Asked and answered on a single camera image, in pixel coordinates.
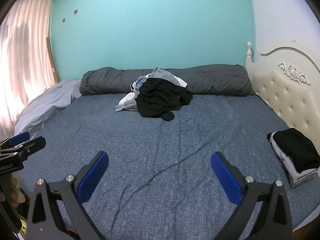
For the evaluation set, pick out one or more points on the black pants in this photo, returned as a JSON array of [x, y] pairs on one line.
[[160, 100]]

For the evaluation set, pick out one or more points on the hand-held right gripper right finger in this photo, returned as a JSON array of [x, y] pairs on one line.
[[225, 177]]

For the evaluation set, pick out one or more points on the person's left hand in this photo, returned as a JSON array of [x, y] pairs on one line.
[[16, 192]]

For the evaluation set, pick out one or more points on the white garment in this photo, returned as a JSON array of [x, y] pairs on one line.
[[180, 80], [127, 99]]

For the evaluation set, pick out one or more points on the wooden window frame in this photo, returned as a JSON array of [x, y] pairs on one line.
[[52, 62]]

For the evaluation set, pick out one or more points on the grey shirt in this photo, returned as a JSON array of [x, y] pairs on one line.
[[160, 73]]

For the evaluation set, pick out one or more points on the cream tufted headboard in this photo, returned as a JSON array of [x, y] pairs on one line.
[[282, 100]]

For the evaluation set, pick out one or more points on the pink curtain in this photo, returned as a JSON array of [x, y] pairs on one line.
[[22, 55]]

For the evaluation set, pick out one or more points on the blue-grey wrinkled garment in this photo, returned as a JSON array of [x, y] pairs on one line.
[[138, 82]]

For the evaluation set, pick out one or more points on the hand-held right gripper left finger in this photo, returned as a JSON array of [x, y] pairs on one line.
[[93, 177]]

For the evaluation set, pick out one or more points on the dark grey rolled duvet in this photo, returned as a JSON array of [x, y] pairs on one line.
[[105, 80]]

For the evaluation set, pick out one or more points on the folded black garment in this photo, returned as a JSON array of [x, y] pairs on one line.
[[292, 147]]

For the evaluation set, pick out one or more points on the grey knit garment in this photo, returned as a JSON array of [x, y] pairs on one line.
[[125, 108]]

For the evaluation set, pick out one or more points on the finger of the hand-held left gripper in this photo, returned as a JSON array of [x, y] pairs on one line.
[[21, 137], [33, 145]]

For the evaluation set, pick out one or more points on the light grey bed sheet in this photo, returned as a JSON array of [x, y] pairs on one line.
[[45, 105]]

